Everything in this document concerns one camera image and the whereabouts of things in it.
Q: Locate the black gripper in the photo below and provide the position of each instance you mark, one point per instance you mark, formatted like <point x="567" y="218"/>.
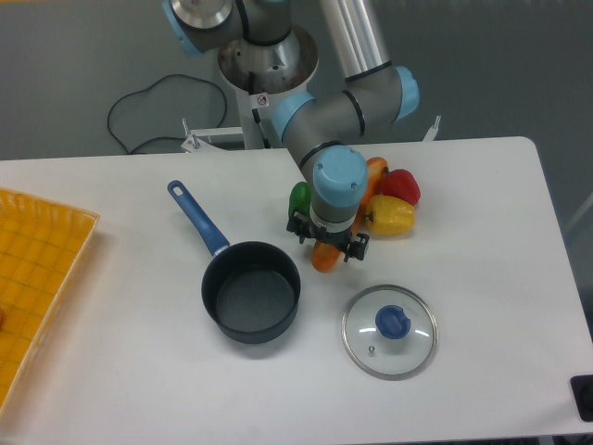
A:
<point x="338" y="235"/>

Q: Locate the long orange bread loaf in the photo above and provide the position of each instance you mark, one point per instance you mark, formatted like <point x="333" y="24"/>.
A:
<point x="325" y="256"/>

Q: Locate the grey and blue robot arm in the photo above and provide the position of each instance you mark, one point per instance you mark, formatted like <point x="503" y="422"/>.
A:
<point x="337" y="175"/>

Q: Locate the green bell pepper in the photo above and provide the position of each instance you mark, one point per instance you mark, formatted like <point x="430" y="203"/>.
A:
<point x="299" y="199"/>

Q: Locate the yellow bell pepper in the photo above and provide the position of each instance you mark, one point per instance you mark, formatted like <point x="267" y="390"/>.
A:
<point x="389" y="216"/>

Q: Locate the red bell pepper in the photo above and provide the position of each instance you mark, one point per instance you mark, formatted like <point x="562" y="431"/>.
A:
<point x="401" y="184"/>

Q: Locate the glass lid with blue knob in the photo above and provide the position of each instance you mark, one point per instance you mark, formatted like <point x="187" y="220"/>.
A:
<point x="389" y="332"/>

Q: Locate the yellow woven basket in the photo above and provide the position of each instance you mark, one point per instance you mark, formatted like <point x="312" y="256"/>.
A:
<point x="41" y="243"/>

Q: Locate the black object at table edge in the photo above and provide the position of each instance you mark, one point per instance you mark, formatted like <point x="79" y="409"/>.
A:
<point x="582" y="387"/>

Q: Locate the dark saucepan with blue handle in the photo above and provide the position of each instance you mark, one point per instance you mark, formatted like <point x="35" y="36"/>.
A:
<point x="251" y="289"/>

